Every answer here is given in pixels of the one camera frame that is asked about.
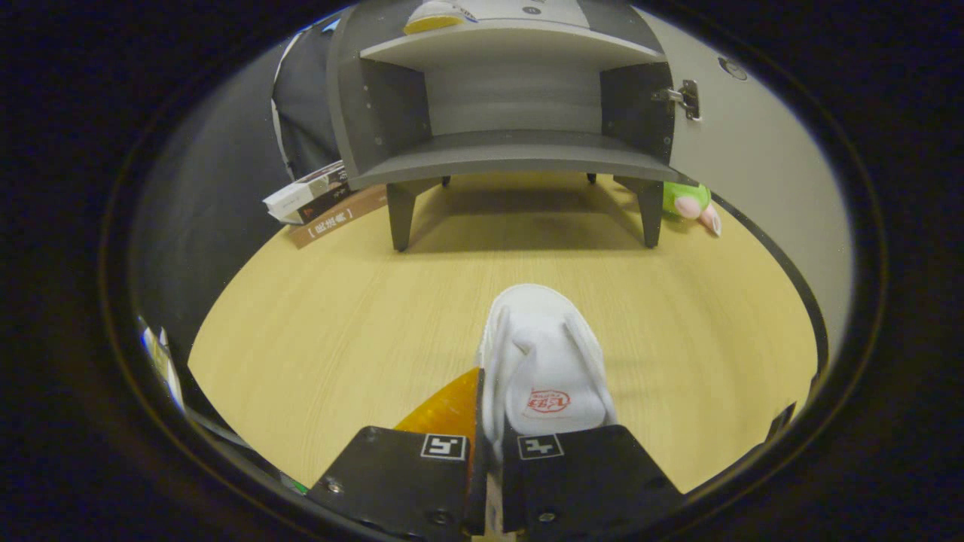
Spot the white shoe yellow sole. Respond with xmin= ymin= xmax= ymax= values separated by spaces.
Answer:
xmin=403 ymin=0 xmax=479 ymax=36

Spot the white shoe red logo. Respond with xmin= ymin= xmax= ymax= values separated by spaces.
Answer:
xmin=476 ymin=283 xmax=618 ymax=461

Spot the metal door hinge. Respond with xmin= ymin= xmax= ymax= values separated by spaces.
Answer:
xmin=652 ymin=79 xmax=701 ymax=123

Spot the brown book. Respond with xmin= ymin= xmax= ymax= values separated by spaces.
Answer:
xmin=286 ymin=184 xmax=389 ymax=250

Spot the dark book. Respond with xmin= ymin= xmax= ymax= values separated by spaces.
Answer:
xmin=297 ymin=179 xmax=361 ymax=225

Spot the colourful clutter pile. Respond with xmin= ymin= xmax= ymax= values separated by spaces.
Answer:
xmin=139 ymin=320 xmax=185 ymax=411

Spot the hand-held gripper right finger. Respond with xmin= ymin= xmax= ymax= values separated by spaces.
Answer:
xmin=501 ymin=422 xmax=686 ymax=539

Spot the black backdrop cloth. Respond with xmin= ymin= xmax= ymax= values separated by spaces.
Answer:
xmin=132 ymin=15 xmax=358 ymax=362

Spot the dark grey shoe cabinet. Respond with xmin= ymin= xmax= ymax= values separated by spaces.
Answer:
xmin=325 ymin=0 xmax=682 ymax=253

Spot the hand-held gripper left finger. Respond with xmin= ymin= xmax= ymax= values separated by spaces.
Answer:
xmin=307 ymin=367 xmax=487 ymax=539

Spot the green and pink plush toy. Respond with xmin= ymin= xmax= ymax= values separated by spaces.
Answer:
xmin=661 ymin=181 xmax=722 ymax=237

